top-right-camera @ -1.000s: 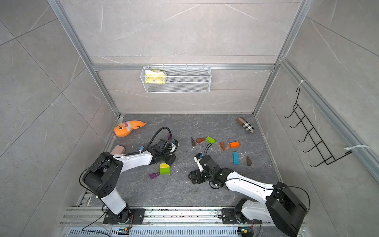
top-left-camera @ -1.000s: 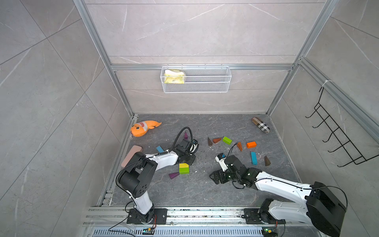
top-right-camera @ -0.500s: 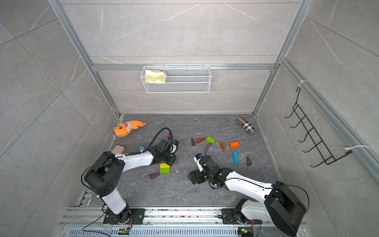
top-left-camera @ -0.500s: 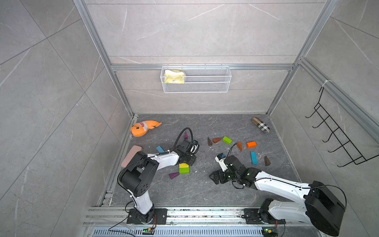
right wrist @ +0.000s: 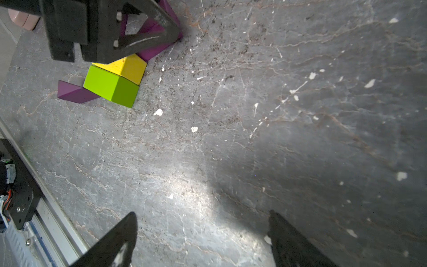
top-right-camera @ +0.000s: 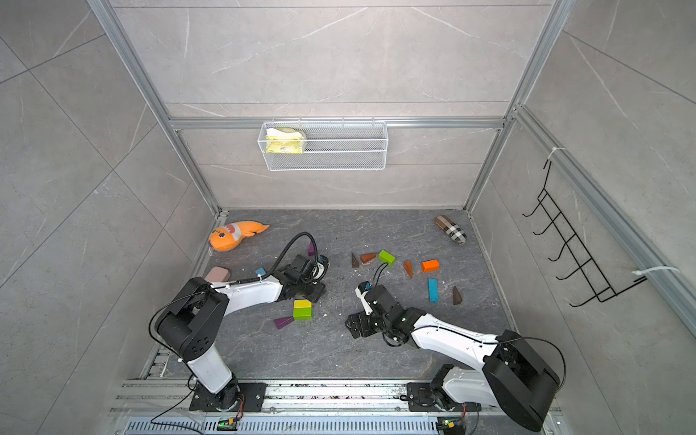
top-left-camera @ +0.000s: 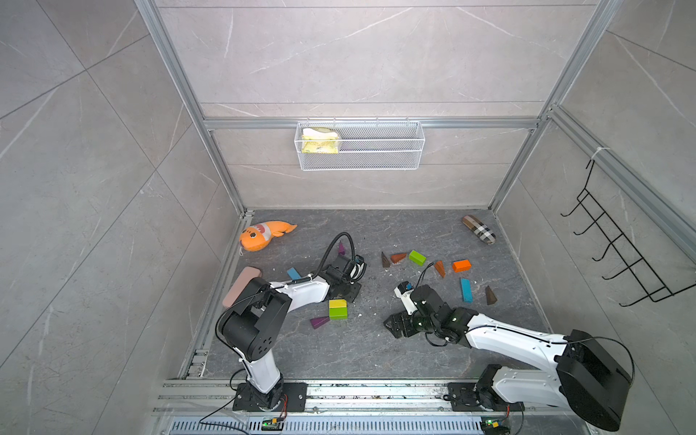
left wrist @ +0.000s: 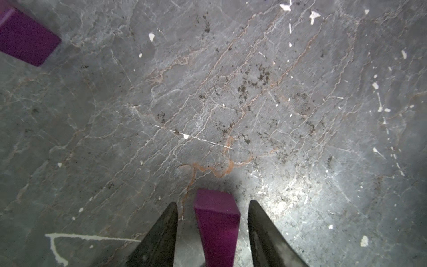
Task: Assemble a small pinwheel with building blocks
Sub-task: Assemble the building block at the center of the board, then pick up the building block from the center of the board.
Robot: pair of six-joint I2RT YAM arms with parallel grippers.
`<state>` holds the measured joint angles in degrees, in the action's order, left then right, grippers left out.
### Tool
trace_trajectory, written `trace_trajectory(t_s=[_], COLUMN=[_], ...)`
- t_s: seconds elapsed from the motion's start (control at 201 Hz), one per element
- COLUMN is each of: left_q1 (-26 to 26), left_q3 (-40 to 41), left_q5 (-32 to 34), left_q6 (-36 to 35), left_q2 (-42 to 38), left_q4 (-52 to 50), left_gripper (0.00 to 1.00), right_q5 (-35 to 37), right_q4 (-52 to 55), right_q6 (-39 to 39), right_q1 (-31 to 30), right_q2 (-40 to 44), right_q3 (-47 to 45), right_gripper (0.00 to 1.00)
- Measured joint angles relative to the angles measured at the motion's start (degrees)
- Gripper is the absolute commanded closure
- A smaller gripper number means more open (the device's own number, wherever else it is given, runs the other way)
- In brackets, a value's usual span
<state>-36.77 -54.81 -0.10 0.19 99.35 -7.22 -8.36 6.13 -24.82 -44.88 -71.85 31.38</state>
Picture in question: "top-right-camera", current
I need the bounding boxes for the reddish brown wedge block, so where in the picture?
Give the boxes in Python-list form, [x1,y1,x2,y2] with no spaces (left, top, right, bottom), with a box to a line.
[360,253,378,264]

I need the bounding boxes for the yellow rectangular block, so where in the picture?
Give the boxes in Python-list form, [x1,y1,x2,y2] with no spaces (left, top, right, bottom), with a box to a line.
[294,299,313,310]

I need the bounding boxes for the orange fish plush toy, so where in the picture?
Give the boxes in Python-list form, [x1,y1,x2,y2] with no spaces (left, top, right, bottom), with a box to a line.
[208,221,269,252]

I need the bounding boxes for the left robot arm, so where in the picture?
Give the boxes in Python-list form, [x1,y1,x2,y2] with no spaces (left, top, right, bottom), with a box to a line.
[154,255,329,396]

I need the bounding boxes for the orange rectangular block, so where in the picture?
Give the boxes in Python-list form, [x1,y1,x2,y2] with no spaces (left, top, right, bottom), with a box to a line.
[420,259,440,273]

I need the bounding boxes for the teal flat block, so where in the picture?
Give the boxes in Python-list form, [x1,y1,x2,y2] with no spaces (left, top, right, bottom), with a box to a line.
[428,278,440,304]

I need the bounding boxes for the yellow white cloth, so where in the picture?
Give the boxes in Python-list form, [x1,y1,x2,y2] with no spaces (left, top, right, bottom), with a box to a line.
[265,127,306,154]

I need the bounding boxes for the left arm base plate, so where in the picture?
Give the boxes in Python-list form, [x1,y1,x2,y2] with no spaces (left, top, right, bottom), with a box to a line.
[188,382,268,413]

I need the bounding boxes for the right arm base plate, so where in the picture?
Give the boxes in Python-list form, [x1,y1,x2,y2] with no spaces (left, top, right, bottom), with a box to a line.
[400,382,482,413]

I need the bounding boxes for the orange brown wedge block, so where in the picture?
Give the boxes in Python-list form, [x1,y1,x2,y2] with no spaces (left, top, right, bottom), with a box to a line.
[403,260,413,278]

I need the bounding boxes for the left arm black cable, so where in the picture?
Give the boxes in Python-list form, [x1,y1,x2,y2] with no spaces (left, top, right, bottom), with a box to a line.
[148,231,319,431]

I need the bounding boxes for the black wire hook rack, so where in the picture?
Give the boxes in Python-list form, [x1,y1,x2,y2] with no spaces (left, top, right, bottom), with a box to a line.
[522,161,647,308]

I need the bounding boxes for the white wire mesh basket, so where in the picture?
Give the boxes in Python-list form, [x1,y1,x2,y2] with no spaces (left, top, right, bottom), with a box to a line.
[257,121,389,171]

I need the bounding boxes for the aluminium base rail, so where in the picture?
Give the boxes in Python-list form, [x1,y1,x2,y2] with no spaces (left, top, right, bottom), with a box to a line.
[107,379,526,434]

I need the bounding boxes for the light green block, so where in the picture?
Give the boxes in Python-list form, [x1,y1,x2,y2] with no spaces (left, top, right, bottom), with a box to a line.
[378,250,396,266]

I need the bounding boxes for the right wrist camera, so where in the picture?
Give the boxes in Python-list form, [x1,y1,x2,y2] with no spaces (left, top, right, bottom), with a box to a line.
[355,281,373,315]

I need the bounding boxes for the green rectangular block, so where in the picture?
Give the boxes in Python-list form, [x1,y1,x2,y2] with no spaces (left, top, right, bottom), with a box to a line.
[293,307,313,321]

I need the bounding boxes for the plaid brown case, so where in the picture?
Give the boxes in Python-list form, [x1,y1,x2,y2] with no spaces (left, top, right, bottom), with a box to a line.
[435,215,468,246]

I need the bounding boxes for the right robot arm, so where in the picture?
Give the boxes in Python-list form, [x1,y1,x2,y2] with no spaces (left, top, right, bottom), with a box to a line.
[345,282,563,431]

